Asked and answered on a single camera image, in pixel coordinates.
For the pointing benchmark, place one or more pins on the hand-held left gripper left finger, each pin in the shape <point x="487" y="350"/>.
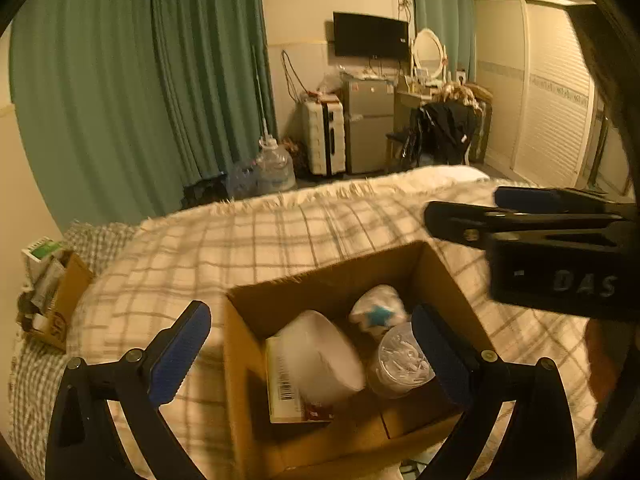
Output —
<point x="179" y="357"/>

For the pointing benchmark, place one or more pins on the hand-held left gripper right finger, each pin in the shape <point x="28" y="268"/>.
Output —
<point x="442" y="357"/>

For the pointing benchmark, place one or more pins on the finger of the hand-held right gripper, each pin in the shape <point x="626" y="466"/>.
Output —
<point x="530" y="200"/>
<point x="465" y="222"/>

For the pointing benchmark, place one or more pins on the large cardboard box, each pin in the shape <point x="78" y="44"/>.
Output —
<point x="320" y="285"/>

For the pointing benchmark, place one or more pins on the clear cotton swab container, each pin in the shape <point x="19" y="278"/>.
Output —
<point x="397" y="360"/>

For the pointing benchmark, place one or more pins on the white bag with blue star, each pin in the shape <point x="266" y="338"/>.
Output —
<point x="377" y="310"/>

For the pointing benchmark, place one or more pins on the chair with dark clothes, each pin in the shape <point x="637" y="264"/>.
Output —
<point x="442" y="132"/>

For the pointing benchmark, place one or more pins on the flat box with barcode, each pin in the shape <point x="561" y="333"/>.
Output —
<point x="282" y="385"/>

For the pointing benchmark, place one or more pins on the white sliding wardrobe doors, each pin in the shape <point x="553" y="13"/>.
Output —
<point x="545" y="90"/>

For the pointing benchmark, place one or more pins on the small cardboard box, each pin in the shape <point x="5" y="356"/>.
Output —
<point x="65" y="300"/>

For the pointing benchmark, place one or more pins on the wooden dressing table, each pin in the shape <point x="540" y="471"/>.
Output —
<point x="415" y="97"/>

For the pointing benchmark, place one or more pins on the small red packet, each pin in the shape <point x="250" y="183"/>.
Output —
<point x="318" y="411"/>

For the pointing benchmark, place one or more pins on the silver mini fridge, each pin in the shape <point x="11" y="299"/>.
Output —
<point x="367" y="125"/>

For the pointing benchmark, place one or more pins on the grey checked bed sheet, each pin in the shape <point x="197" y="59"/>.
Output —
<point x="35" y="390"/>

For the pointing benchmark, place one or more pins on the cream plaid blanket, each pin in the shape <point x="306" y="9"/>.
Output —
<point x="310" y="230"/>

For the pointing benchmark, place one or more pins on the white suitcase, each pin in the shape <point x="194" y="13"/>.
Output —
<point x="325" y="135"/>

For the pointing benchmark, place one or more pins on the black bag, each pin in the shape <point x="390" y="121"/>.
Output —
<point x="205" y="190"/>

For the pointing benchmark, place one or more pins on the green and white carton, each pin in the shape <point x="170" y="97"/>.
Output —
<point x="42" y="251"/>

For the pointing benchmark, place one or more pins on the oval white vanity mirror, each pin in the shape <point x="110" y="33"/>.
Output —
<point x="427" y="52"/>

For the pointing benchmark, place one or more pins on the pack of water bottles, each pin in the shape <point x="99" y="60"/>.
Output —
<point x="242" y="177"/>

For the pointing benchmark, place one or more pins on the large clear water jug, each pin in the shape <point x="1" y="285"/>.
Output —
<point x="274" y="167"/>

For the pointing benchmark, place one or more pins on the green curtain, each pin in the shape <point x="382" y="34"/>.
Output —
<point x="135" y="85"/>
<point x="442" y="10"/>

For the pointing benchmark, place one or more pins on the black wall television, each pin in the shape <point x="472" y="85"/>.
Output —
<point x="370" y="35"/>

